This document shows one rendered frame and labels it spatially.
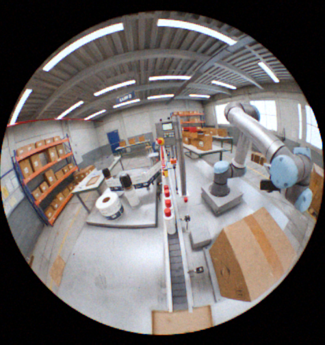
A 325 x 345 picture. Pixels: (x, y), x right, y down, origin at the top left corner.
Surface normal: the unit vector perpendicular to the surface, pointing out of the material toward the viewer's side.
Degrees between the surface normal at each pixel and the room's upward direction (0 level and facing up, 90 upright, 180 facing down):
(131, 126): 90
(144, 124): 90
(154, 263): 0
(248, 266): 0
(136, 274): 0
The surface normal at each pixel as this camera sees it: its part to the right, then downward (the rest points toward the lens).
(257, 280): -0.17, -0.88
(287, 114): -0.97, 0.22
